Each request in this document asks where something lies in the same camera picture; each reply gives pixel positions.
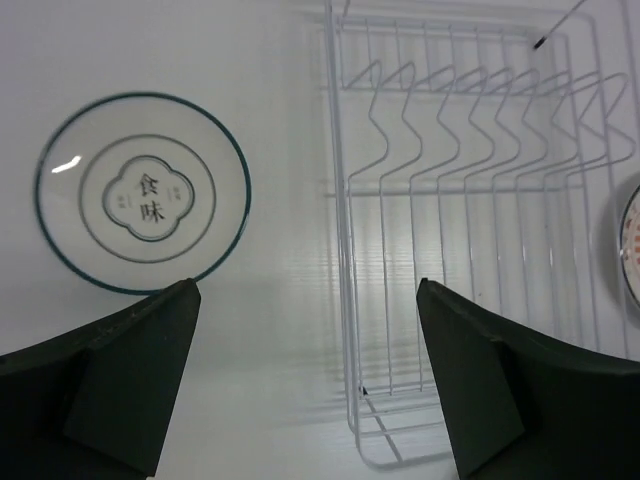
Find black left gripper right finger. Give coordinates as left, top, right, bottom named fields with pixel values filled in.
left=416, top=279, right=639, bottom=479

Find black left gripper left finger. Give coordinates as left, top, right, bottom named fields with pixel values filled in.
left=1, top=279, right=201, bottom=479

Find white plate orange sunburst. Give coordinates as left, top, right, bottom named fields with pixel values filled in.
left=600, top=176, right=639, bottom=315

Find white plate teal rim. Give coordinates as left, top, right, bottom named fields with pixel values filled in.
left=33, top=91, right=252, bottom=295

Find white wire dish rack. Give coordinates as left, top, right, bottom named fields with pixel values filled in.
left=322, top=1, right=639, bottom=472

